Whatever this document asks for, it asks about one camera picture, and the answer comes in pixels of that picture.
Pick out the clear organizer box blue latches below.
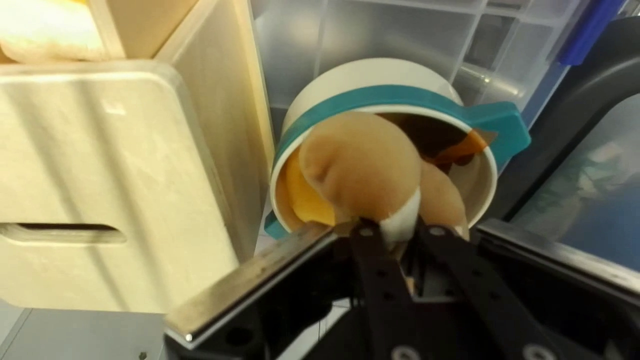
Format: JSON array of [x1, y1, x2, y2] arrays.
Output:
[[0, 0, 628, 360]]

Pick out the light wooden drawer box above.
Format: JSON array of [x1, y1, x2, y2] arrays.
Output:
[[0, 0, 277, 317]]

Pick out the brown bread plushie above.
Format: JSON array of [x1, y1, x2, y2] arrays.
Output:
[[296, 111, 473, 245]]

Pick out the white cup with teal rim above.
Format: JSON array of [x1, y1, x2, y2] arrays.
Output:
[[264, 57, 535, 253]]

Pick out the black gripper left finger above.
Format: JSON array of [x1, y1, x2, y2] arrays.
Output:
[[162, 218, 423, 360]]

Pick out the dark grey storage bin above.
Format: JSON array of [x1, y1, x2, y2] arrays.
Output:
[[493, 16, 640, 223]]

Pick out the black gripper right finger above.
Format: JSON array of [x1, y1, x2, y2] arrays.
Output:
[[419, 220, 640, 360]]

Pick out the large clear bin dark lid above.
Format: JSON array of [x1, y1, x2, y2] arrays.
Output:
[[508, 92, 640, 272]]

